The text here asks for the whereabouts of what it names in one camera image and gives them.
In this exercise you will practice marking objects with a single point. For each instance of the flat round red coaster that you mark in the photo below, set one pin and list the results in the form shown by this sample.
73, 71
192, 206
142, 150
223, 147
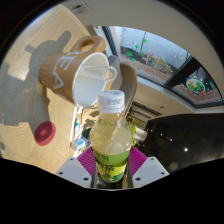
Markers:
45, 133

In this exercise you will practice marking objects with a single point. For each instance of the tan ceramic mug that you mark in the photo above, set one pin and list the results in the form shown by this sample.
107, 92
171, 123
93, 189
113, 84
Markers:
60, 75

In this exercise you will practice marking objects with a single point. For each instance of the green-label clear drink bottle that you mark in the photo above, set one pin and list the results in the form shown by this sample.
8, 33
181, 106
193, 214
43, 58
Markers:
111, 140

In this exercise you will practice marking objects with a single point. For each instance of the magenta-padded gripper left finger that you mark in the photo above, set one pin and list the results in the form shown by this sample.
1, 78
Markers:
75, 170

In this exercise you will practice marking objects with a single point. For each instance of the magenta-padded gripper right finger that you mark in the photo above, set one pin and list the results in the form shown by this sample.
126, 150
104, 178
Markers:
150, 170

